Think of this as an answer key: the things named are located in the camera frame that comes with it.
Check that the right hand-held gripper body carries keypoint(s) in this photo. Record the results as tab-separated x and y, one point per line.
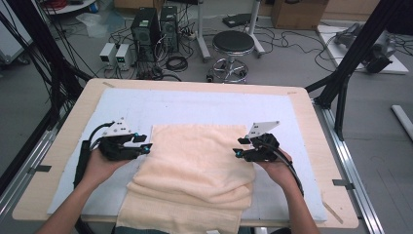
263	151

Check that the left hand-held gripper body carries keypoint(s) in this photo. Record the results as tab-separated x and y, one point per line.
117	148

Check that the cream terry towel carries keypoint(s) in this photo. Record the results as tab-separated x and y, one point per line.
195	169

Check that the person's right hand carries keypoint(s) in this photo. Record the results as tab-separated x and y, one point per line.
281	174

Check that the person's left hand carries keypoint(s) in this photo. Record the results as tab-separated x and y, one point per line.
97	170

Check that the white foam mat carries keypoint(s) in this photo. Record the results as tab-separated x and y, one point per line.
201	107

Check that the person's jeans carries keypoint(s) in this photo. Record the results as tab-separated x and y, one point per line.
136	231

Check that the white power supply box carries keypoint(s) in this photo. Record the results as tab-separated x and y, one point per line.
107	53
124	56

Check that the thin wooden stick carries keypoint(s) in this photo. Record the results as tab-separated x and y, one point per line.
332	212

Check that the black round stool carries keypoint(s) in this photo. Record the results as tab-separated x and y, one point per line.
233	42

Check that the large black computer tower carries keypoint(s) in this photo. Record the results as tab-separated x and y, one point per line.
145	31

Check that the white stand leg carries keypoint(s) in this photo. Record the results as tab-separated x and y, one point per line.
201	32
255	29

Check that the slim black computer tower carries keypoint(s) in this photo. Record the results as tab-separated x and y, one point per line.
169	27

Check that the black flat device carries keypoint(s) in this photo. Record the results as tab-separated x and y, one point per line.
237	20

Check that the clear plastic sheet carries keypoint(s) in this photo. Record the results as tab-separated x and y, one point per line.
94	24

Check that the white floor platform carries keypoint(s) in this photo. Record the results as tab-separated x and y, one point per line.
328	42

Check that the cardboard box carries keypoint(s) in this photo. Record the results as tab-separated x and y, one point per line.
298	14

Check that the white tube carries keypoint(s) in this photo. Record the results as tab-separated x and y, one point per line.
402	120

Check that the white round table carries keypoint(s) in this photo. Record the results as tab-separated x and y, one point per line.
71	7

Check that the grey machine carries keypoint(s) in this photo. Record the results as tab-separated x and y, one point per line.
383	45

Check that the grey metal bracket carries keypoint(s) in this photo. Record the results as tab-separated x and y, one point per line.
40	168
342	183

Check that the aluminium rail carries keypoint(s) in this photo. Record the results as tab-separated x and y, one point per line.
350	169
29	162

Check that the black metal frame stand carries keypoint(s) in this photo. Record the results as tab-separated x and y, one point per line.
357	48

